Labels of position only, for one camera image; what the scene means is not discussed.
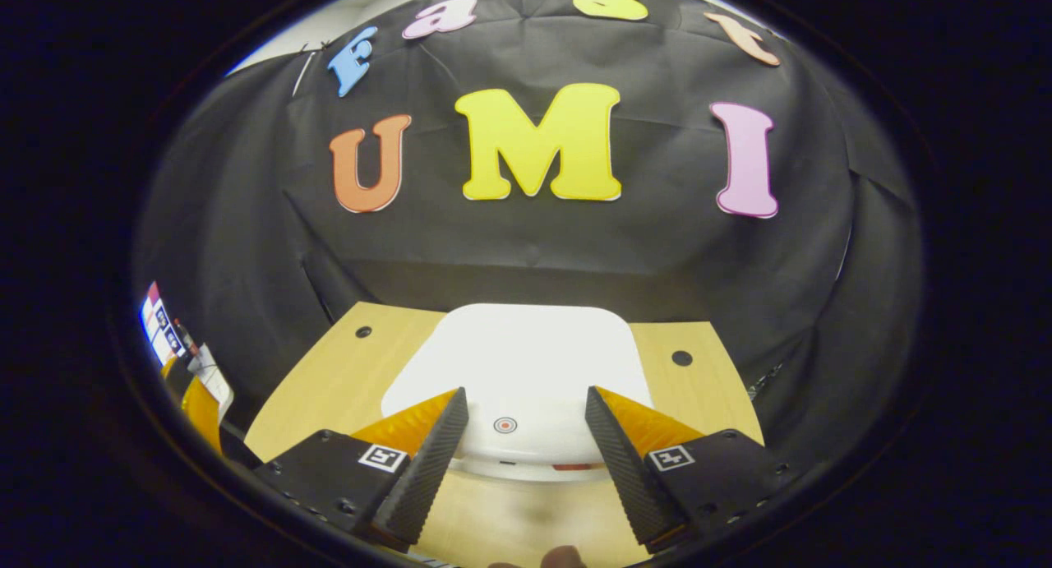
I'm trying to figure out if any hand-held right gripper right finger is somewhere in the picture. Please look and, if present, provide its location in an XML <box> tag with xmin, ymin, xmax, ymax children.
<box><xmin>585</xmin><ymin>386</ymin><xmax>798</xmax><ymax>552</ymax></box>

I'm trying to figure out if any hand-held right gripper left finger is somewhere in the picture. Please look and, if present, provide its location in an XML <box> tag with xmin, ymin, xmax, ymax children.
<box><xmin>255</xmin><ymin>387</ymin><xmax>469</xmax><ymax>552</ymax></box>

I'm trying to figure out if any white desktop garbage bin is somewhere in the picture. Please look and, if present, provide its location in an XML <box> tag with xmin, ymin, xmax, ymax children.
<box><xmin>381</xmin><ymin>303</ymin><xmax>654</xmax><ymax>483</ymax></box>

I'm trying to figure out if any wooden desktop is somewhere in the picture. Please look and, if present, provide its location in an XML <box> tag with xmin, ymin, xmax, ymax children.
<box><xmin>245</xmin><ymin>302</ymin><xmax>765</xmax><ymax>568</ymax></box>

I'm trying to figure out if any white side table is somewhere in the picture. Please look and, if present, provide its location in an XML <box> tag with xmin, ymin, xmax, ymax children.
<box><xmin>187</xmin><ymin>344</ymin><xmax>236</xmax><ymax>425</ymax></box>

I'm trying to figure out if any computer monitor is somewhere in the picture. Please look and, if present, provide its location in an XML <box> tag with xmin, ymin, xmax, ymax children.
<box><xmin>140</xmin><ymin>282</ymin><xmax>186</xmax><ymax>367</ymax></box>

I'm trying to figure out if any black backdrop cloth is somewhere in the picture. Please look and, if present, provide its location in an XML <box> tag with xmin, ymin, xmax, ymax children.
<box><xmin>136</xmin><ymin>0</ymin><xmax>925</xmax><ymax>470</ymax></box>

